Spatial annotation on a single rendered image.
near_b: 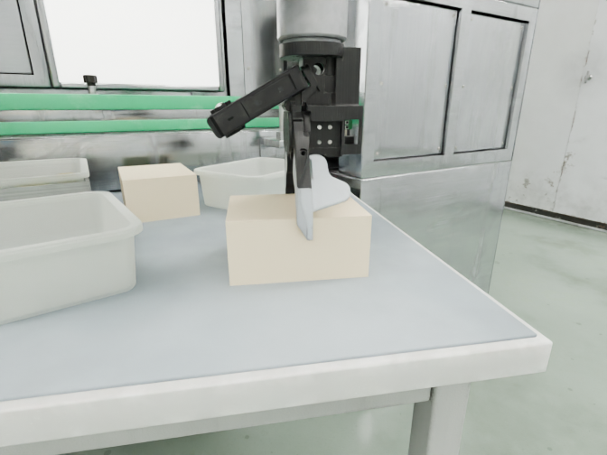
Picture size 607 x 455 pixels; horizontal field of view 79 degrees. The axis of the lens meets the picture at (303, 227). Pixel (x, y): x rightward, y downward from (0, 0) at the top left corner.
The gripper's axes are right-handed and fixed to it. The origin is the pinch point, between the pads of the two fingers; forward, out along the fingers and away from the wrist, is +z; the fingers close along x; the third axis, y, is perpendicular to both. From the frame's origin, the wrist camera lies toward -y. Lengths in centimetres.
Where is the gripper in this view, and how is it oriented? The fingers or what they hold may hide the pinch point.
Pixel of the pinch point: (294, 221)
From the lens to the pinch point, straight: 46.0
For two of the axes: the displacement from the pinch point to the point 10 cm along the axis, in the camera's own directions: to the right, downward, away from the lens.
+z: 0.0, 9.5, 3.1
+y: 9.9, -0.5, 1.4
